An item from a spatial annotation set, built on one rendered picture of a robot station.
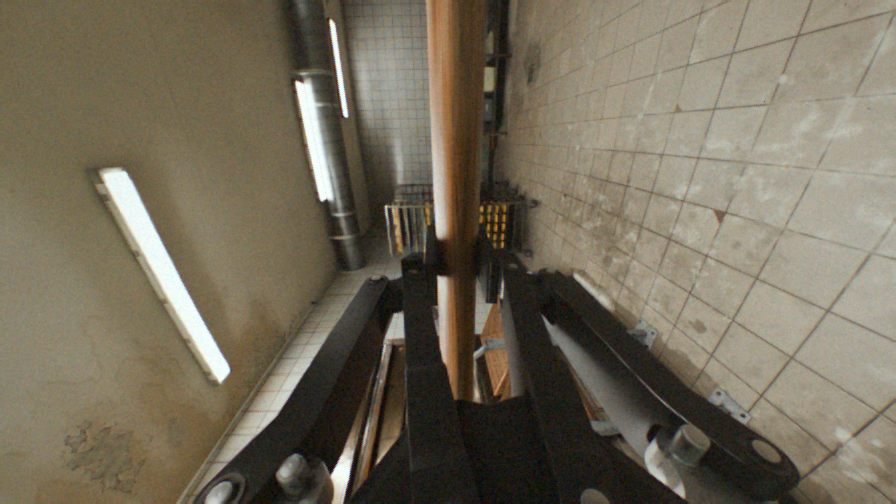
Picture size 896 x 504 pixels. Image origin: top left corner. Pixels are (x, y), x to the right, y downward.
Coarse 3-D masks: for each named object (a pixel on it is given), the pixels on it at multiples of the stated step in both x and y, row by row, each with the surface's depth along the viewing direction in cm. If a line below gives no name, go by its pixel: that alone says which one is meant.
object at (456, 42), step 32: (448, 0) 11; (480, 0) 11; (448, 32) 11; (480, 32) 12; (448, 64) 12; (480, 64) 12; (448, 96) 12; (480, 96) 13; (448, 128) 13; (480, 128) 14; (448, 160) 14; (480, 160) 14; (448, 192) 14; (448, 224) 15; (448, 256) 16; (448, 288) 17; (448, 320) 19; (448, 352) 20
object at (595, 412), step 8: (576, 280) 211; (584, 288) 200; (592, 296) 189; (600, 304) 180; (608, 312) 172; (616, 320) 164; (624, 328) 157; (560, 352) 135; (568, 360) 130; (576, 376) 121; (576, 384) 116; (584, 384) 117; (584, 392) 113; (584, 400) 109; (592, 400) 110; (592, 408) 106; (600, 408) 106; (592, 416) 102; (600, 416) 103; (608, 416) 102; (608, 440) 93; (616, 440) 94; (624, 440) 93; (624, 448) 91; (632, 448) 91; (632, 456) 88; (640, 456) 88; (640, 464) 86; (784, 496) 77
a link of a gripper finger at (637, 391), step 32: (576, 288) 11; (544, 320) 13; (576, 320) 10; (608, 320) 9; (576, 352) 10; (608, 352) 8; (640, 352) 8; (608, 384) 8; (640, 384) 7; (672, 384) 7; (640, 416) 7; (672, 416) 6; (704, 416) 6; (640, 448) 7; (736, 448) 5; (768, 448) 5; (736, 480) 5; (768, 480) 5
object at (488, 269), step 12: (480, 228) 19; (480, 240) 16; (480, 252) 16; (492, 252) 15; (480, 264) 16; (492, 264) 14; (480, 276) 16; (492, 276) 14; (492, 288) 14; (492, 300) 15
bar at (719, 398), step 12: (636, 324) 147; (648, 324) 138; (636, 336) 139; (648, 336) 138; (480, 348) 139; (492, 348) 136; (504, 348) 136; (648, 348) 138; (720, 396) 99; (720, 408) 97; (732, 408) 95; (600, 420) 96; (744, 420) 90; (600, 432) 93; (612, 432) 93
